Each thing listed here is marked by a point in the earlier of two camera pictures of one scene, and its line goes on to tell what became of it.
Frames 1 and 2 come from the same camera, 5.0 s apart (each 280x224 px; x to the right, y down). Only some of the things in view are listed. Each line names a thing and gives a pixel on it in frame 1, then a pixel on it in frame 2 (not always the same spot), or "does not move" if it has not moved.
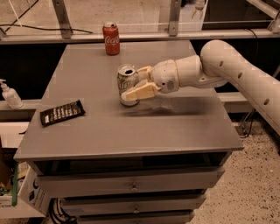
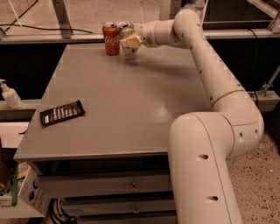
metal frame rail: (136, 36) does not move
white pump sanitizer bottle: (10, 95) does not move
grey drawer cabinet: (152, 163) does not move
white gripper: (164, 76) → (148, 34)
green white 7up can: (127, 77) → (127, 29)
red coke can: (111, 36) does not move
